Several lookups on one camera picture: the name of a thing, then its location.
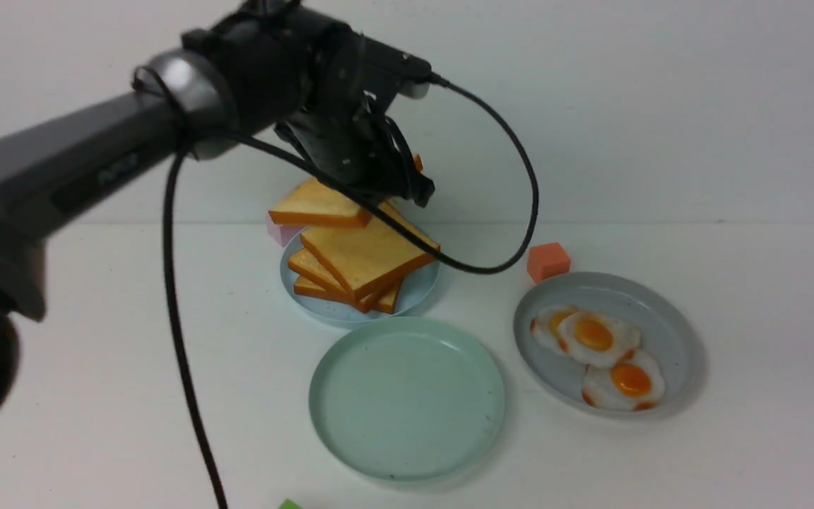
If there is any green block at edge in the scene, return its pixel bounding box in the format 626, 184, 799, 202
278, 499, 302, 509

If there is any fried egg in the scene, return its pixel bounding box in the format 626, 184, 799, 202
530, 305, 581, 357
557, 310, 642, 368
581, 350, 666, 412

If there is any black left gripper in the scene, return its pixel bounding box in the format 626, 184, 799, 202
181, 1, 435, 206

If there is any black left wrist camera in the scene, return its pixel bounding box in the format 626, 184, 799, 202
358, 33, 432, 101

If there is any light blue bread plate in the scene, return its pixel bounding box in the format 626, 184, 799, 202
278, 234, 442, 329

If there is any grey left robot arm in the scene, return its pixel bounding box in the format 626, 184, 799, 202
0, 1, 434, 408

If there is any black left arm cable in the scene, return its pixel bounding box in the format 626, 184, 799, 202
131, 65, 541, 509

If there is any pink cube block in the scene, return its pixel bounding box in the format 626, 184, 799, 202
265, 214, 303, 247

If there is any grey egg plate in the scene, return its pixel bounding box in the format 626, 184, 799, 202
512, 271, 705, 421

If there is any orange cube block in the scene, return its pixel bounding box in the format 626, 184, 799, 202
526, 242, 572, 284

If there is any mint green centre plate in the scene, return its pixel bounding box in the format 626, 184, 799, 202
308, 317, 507, 484

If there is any toast slice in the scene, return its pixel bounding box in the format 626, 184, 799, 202
300, 217, 434, 300
286, 248, 385, 313
293, 275, 404, 315
269, 178, 378, 229

